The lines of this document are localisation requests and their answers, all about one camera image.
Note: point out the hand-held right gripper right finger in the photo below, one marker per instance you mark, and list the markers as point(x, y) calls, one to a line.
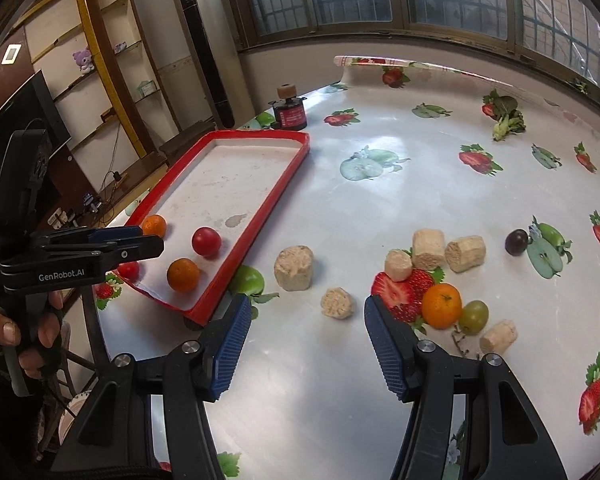
point(387, 352)

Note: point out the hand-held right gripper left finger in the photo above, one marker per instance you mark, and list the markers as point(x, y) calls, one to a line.
point(234, 342)

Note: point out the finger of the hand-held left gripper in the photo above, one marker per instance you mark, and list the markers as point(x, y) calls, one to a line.
point(130, 250)
point(115, 232)

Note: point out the small red cherry tomato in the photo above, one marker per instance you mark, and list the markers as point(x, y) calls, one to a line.
point(129, 270)

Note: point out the small orange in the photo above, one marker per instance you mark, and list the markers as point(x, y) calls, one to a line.
point(183, 275)
point(154, 225)

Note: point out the large orange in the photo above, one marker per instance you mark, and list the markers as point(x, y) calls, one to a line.
point(441, 305)

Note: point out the green grape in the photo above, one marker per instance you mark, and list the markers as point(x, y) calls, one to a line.
point(474, 317)

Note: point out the red rimmed white tray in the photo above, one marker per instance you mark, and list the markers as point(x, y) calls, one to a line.
point(220, 180)

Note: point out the dark purple grape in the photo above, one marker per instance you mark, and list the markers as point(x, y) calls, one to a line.
point(516, 241)

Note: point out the person's left forearm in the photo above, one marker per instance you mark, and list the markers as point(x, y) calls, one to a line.
point(5, 410)

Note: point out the person's left hand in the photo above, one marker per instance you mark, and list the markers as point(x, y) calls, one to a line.
point(4, 332)

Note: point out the white power strip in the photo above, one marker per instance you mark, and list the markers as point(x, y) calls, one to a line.
point(60, 218)

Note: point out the small beige foam cylinder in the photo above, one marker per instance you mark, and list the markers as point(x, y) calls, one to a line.
point(398, 265)
point(337, 303)
point(498, 336)

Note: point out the black television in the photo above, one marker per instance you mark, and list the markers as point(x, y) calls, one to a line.
point(25, 110)

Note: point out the large beige foam cylinder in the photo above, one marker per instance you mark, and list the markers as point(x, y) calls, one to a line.
point(428, 248)
point(465, 253)
point(293, 267)

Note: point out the dark low cabinet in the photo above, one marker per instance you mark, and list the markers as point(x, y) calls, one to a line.
point(185, 142)

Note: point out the purple plush toy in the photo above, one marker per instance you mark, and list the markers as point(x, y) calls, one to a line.
point(83, 60)

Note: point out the green box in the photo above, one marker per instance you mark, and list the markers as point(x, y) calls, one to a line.
point(147, 88)

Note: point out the fruit printed tablecloth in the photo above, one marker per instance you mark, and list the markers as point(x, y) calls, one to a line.
point(355, 200)

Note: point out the white tower air conditioner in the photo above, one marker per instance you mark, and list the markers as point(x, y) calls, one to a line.
point(210, 50)

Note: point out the black jar red label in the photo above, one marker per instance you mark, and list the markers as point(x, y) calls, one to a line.
point(290, 114)

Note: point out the wooden spool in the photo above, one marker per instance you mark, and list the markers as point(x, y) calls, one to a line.
point(286, 91)

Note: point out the green leafy vegetable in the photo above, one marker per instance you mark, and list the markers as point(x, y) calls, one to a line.
point(505, 117)

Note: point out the white wall thermostat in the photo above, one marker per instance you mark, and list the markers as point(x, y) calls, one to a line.
point(11, 53)

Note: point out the wooden wall shelf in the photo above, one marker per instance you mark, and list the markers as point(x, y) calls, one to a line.
point(110, 85)

